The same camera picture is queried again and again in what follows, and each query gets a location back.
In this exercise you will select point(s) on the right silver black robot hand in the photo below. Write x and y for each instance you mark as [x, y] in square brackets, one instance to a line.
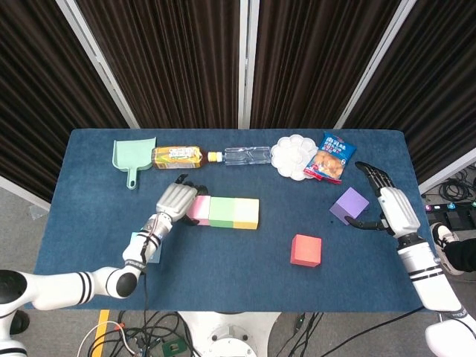
[399, 213]

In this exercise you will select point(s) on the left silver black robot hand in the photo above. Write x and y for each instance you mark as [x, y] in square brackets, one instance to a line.
[176, 201]

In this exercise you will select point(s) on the pink foam cube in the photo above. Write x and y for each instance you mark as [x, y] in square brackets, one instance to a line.
[201, 206]

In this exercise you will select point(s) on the green foam cube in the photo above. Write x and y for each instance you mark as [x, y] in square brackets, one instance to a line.
[222, 210]

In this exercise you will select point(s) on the light blue foam cube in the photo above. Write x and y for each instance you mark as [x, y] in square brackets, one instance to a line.
[156, 256]

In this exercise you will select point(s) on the red foam cube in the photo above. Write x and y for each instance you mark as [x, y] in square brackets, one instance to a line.
[305, 249]

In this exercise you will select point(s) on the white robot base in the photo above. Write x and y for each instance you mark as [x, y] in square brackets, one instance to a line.
[230, 331]

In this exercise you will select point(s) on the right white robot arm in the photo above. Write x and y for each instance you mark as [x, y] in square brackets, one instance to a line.
[427, 275]

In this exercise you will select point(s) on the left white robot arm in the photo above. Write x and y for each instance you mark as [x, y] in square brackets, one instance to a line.
[56, 288]

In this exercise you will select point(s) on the tea bottle yellow label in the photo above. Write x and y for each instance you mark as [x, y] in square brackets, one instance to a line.
[178, 154]

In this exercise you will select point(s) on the white black sneaker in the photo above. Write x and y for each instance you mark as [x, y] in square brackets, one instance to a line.
[442, 238]

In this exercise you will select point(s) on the power strip with lit switches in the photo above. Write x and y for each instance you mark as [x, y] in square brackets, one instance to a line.
[450, 205]

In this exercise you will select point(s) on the purple foam cube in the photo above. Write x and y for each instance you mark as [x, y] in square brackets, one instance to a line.
[349, 204]

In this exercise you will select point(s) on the black foot pedal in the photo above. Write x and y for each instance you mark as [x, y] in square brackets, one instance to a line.
[459, 219]

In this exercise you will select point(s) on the light green plastic dustpan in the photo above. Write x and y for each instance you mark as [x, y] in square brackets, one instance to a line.
[130, 152]

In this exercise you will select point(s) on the person's black trouser leg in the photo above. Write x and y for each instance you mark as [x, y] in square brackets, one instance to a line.
[463, 254]

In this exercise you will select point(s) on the clear plastic water bottle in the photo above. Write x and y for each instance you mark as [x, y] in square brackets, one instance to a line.
[247, 155]

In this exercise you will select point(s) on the blue red snack bag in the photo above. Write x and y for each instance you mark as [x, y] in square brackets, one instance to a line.
[331, 160]

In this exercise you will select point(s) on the blue tablecloth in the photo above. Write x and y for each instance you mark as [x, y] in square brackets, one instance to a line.
[230, 275]

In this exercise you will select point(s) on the white flower-shaped paint palette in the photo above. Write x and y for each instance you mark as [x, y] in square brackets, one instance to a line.
[292, 156]

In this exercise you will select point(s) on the dark pleated partition screen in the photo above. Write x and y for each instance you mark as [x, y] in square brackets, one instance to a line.
[37, 93]
[308, 56]
[431, 93]
[178, 56]

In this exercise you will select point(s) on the green circuit board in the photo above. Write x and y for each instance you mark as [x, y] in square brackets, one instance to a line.
[173, 347]

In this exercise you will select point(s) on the yellow floor tape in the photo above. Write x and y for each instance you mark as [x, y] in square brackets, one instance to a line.
[101, 327]

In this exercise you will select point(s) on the black round floor object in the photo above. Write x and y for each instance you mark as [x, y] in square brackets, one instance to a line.
[20, 323]

